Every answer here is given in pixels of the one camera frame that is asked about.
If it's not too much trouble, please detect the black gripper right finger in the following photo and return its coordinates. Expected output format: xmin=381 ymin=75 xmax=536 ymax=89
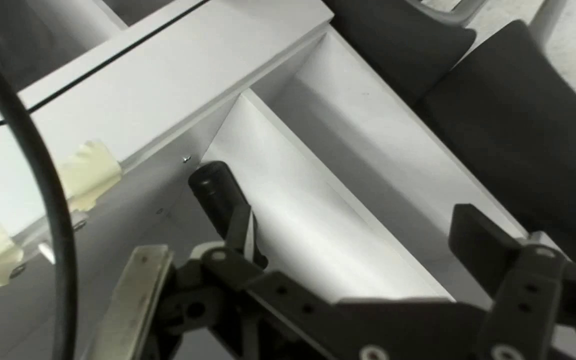
xmin=450 ymin=203 xmax=576 ymax=360

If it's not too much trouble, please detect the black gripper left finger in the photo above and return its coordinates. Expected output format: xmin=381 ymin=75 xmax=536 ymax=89
xmin=86 ymin=204 xmax=373 ymax=360

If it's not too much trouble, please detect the small white cabinet door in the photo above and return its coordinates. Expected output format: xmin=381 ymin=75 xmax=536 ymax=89
xmin=0 ymin=0 xmax=335 ymax=227

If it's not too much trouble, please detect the white toy kitchen playset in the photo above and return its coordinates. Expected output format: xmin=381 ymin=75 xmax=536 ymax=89
xmin=0 ymin=0 xmax=570 ymax=360

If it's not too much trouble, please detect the black padded chair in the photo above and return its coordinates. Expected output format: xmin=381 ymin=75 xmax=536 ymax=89
xmin=420 ymin=19 xmax=576 ymax=267

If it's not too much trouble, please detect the thin black camera cable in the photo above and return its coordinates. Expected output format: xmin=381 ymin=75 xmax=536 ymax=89
xmin=0 ymin=23 xmax=80 ymax=360

